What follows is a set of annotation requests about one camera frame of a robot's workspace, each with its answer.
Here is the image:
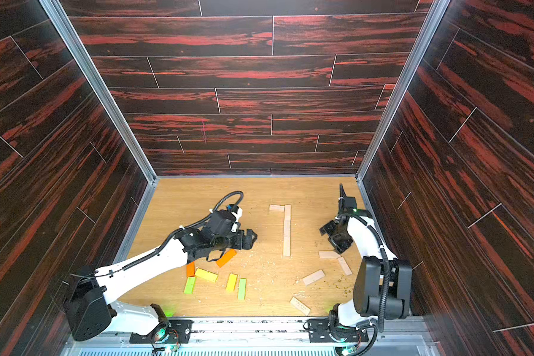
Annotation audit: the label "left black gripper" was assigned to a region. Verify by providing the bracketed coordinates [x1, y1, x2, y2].
[211, 228, 260, 253]

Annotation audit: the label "natural wood block short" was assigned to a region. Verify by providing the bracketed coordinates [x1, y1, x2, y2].
[318, 251, 341, 259]

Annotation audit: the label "natural wood block printed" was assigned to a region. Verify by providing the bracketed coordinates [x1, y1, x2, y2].
[269, 205, 285, 212]

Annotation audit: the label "natural wood block long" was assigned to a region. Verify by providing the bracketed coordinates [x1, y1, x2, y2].
[283, 205, 292, 234]

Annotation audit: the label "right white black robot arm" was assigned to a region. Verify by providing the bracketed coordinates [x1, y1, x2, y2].
[320, 185, 412, 342]

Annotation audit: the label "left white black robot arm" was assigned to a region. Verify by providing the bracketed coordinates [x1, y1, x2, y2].
[62, 193, 258, 344]

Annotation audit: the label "orange block centre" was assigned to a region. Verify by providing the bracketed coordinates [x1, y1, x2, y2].
[216, 249, 237, 268]

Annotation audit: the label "yellow block lying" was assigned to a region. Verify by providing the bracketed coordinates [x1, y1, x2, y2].
[194, 268, 218, 283]

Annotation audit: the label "dark orange block left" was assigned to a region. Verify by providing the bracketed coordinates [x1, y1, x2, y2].
[186, 262, 195, 277]

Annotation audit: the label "yellow block small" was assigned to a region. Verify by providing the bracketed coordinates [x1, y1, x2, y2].
[225, 274, 238, 293]

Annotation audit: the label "natural wood block angled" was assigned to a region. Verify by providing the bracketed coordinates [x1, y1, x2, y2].
[302, 269, 326, 286]

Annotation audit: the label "light green block right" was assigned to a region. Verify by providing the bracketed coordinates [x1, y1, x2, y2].
[237, 278, 246, 301]

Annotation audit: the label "light green block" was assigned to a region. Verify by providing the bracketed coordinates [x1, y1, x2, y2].
[183, 276, 196, 295]
[237, 278, 246, 301]

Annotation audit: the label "light green block left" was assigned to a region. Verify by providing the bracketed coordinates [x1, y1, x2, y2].
[183, 276, 196, 295]

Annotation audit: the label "natural wood block bottom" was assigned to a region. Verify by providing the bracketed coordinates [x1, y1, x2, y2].
[290, 297, 311, 316]

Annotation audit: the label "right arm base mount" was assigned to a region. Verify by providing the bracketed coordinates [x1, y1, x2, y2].
[303, 317, 369, 344]

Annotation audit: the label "front aluminium rail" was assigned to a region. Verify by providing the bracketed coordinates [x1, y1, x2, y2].
[59, 317, 441, 356]

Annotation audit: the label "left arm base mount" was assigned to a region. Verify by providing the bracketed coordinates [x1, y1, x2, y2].
[129, 318, 193, 345]

